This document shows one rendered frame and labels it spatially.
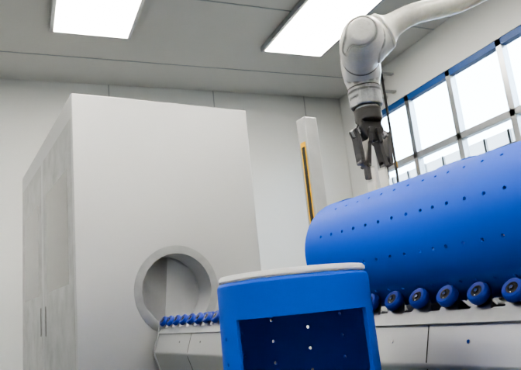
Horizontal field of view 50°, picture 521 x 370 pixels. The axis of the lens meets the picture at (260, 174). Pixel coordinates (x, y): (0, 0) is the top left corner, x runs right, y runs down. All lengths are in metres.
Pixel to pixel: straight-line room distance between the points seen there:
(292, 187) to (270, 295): 5.51
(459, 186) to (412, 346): 0.34
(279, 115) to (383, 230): 5.47
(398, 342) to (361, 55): 0.67
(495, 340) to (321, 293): 0.32
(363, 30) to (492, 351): 0.76
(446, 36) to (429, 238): 4.60
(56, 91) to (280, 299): 5.29
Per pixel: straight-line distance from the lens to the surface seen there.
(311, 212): 2.19
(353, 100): 1.56
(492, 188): 1.05
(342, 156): 6.87
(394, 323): 1.26
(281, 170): 6.43
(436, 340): 1.17
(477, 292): 1.11
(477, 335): 1.11
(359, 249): 1.29
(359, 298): 1.00
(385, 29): 1.45
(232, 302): 1.00
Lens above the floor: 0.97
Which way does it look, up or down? 13 degrees up
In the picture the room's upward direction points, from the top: 6 degrees counter-clockwise
